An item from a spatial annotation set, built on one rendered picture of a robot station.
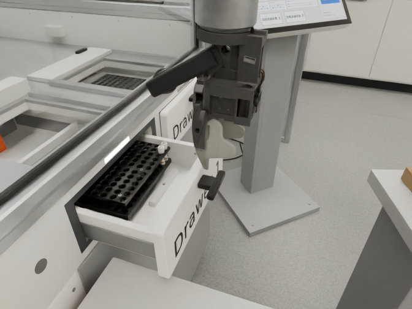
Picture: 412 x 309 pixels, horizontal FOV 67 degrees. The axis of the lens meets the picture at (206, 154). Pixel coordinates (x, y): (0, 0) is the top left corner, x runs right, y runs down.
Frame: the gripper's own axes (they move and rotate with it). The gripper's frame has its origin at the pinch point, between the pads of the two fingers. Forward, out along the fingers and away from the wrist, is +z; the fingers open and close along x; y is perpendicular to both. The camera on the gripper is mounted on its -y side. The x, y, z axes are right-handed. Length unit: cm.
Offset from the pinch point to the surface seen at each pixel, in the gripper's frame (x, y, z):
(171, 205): -9.1, -2.1, 3.7
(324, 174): 133, 37, 96
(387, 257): 23, 42, 37
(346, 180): 131, 50, 95
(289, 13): 93, 2, -5
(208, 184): -1.0, 0.8, 5.3
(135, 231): -12.5, -6.8, 7.7
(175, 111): 21.7, -15.2, 5.6
